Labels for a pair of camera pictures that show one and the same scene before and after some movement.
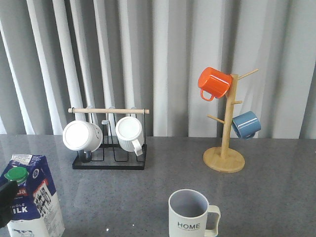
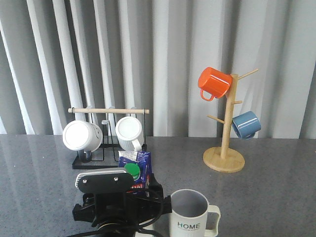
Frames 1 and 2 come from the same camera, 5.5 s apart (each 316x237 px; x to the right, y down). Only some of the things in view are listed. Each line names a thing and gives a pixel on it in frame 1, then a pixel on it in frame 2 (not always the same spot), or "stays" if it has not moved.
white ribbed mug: [130, 133] stays
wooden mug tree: [223, 158] stays
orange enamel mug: [214, 81] stays
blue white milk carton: [36, 210] -> [137, 164]
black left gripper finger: [8, 190] -> [155, 189]
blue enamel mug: [246, 125] stays
